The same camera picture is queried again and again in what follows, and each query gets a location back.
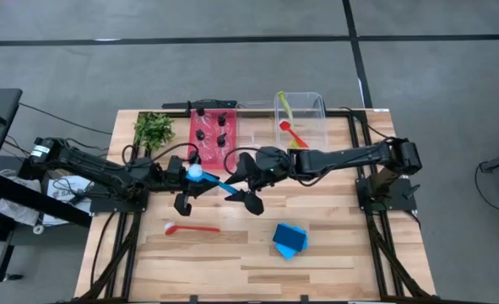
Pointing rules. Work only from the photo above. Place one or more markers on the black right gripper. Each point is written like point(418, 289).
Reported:
point(274, 166)

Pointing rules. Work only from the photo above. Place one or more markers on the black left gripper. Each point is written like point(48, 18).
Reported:
point(175, 173)

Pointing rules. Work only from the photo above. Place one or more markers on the blue dish brush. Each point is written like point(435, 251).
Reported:
point(209, 179)

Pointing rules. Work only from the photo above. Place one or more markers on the clear pump bottle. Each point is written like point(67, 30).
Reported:
point(200, 135)
point(221, 119)
point(221, 140)
point(200, 112)

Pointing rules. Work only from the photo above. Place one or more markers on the red spoon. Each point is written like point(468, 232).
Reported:
point(194, 229)

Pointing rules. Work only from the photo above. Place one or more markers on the blue sponge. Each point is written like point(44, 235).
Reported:
point(286, 253)
point(289, 236)

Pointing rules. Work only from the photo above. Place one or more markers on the red dish brush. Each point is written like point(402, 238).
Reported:
point(293, 135)

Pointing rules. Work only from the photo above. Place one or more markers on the green dish brush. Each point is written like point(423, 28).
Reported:
point(286, 107)

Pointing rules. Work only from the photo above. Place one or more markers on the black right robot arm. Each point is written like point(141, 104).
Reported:
point(337, 158)

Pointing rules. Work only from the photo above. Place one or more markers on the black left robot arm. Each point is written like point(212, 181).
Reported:
point(84, 162)

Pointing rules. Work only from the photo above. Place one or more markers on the red plastic tray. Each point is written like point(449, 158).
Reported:
point(211, 126)

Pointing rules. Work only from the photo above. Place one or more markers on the green plant in white pot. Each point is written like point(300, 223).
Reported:
point(154, 131)

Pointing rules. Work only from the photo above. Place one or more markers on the small clear plastic bin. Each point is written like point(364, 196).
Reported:
point(255, 126)

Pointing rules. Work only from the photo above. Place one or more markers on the black power strip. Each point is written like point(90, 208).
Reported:
point(207, 104)

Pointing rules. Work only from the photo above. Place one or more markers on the large clear plastic bin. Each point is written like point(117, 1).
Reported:
point(314, 126)

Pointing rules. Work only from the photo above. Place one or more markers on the black table clamp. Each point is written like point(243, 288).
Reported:
point(304, 299)
point(193, 299)

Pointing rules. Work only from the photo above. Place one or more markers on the white printed bag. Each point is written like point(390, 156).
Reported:
point(61, 195)

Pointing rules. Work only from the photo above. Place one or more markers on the white tape roll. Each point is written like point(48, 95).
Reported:
point(38, 229)

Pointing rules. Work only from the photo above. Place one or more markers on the black desk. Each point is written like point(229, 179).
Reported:
point(0, 101)

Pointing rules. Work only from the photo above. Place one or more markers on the black aluminium table frame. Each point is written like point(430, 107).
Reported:
point(342, 113)

